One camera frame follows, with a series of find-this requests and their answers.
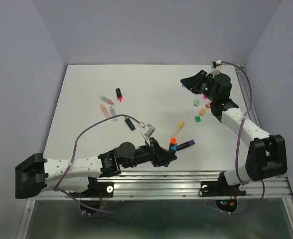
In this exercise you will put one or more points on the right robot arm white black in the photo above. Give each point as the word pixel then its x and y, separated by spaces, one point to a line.
pixel 229 113

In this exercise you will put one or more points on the front aluminium rail frame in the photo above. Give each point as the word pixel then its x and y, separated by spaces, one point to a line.
pixel 164 205

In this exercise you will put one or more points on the orange cap black highlighter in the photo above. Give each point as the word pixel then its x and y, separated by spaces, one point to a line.
pixel 172 142

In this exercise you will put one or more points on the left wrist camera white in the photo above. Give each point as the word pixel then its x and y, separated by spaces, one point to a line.
pixel 147 130

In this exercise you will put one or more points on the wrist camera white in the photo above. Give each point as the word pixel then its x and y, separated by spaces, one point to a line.
pixel 216 67
pixel 147 130

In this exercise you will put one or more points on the purple cap black highlighter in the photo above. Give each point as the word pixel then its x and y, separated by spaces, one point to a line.
pixel 185 145

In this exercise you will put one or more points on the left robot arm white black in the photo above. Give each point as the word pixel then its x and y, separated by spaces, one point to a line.
pixel 37 174

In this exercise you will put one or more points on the right aluminium side rail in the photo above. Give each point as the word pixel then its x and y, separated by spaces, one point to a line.
pixel 251 107

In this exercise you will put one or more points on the green cap black highlighter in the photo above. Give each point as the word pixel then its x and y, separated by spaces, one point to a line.
pixel 129 123

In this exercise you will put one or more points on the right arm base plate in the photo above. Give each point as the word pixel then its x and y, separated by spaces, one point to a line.
pixel 229 194

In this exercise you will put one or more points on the blue cap black highlighter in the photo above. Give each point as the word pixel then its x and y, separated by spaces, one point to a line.
pixel 172 148

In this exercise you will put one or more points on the pink highlighter black body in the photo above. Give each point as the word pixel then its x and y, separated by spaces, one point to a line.
pixel 119 94

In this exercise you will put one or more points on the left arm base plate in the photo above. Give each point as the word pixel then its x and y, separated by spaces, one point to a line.
pixel 90 200

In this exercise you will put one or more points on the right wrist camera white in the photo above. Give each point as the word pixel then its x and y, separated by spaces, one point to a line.
pixel 216 67

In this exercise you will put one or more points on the yellow pastel highlighter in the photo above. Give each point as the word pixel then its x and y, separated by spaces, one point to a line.
pixel 177 128

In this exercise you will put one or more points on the yellow-orange pastel cap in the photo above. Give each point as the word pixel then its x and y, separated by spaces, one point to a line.
pixel 202 112

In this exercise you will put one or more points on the mint pastel highlighter body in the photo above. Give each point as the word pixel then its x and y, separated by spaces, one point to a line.
pixel 113 113

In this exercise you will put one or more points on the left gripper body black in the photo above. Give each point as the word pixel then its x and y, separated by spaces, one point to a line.
pixel 143 154

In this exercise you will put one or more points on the peach pastel highlighter body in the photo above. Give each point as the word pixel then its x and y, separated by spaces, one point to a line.
pixel 104 111

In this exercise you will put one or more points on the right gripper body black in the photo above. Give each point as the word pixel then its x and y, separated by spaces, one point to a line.
pixel 207 89

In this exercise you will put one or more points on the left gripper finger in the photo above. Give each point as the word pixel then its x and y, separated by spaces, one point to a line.
pixel 162 162
pixel 161 154

